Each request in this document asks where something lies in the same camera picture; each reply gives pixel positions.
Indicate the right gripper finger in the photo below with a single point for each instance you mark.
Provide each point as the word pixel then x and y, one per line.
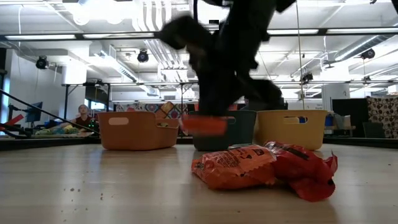
pixel 217 96
pixel 262 93

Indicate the red KitKat candy bar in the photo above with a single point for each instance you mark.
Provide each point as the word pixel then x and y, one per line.
pixel 304 174

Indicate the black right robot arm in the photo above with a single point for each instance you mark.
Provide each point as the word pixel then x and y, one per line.
pixel 284 4

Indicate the dark teal plastic bin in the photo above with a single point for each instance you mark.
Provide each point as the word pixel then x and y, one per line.
pixel 244 130

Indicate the black spotlight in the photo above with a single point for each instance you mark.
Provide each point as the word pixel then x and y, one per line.
pixel 308 77
pixel 143 57
pixel 368 53
pixel 42 63

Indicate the yellow plastic bin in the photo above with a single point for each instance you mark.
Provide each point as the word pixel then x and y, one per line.
pixel 289 133

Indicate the colourful patterned quilt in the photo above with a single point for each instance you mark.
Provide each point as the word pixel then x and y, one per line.
pixel 149 107

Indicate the black panel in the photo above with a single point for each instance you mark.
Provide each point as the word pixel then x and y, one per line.
pixel 349 109

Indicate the orange plastic bin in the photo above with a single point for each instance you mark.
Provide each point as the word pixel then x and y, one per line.
pixel 133 137

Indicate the black chair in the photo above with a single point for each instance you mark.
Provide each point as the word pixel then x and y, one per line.
pixel 373 130

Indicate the polka dot curtain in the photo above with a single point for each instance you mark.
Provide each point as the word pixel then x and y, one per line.
pixel 385 116

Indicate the person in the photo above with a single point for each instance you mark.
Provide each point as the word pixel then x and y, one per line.
pixel 83 119

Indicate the small blue-screen monitor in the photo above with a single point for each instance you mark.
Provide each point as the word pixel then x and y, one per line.
pixel 35 109

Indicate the red tape strip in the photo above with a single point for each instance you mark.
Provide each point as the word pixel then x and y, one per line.
pixel 14 119

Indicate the silver ventilation duct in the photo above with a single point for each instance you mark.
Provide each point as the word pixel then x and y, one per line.
pixel 363 46

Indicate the black metal table frame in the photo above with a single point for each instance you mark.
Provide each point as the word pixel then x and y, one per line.
pixel 21 145

